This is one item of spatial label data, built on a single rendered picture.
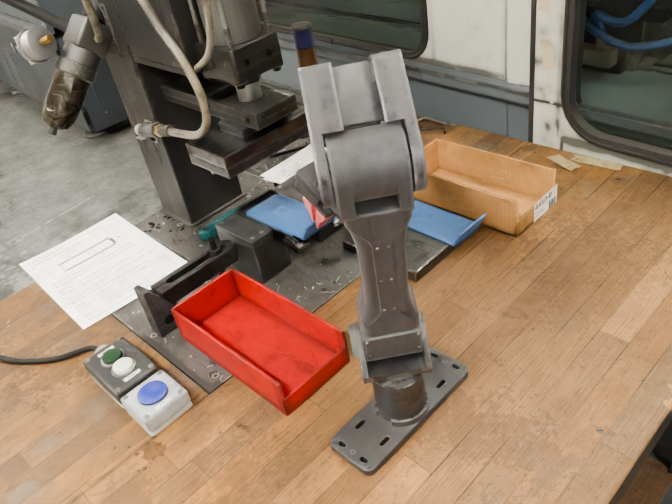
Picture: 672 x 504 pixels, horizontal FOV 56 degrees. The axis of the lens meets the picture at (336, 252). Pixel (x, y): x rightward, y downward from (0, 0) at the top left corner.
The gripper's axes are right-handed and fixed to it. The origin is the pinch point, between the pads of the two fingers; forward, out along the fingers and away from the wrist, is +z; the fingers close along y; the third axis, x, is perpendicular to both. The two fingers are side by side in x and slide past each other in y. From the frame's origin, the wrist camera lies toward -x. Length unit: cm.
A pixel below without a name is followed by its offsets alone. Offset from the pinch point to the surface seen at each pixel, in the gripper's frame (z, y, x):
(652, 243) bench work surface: -12, -38, -33
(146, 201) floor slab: 194, 133, -69
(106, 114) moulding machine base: 226, 219, -103
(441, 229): 1.1, -12.7, -17.3
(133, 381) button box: 10.2, -0.6, 34.2
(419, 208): 4.6, -6.6, -20.5
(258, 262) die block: 9.6, 3.6, 7.4
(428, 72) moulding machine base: 14, 21, -62
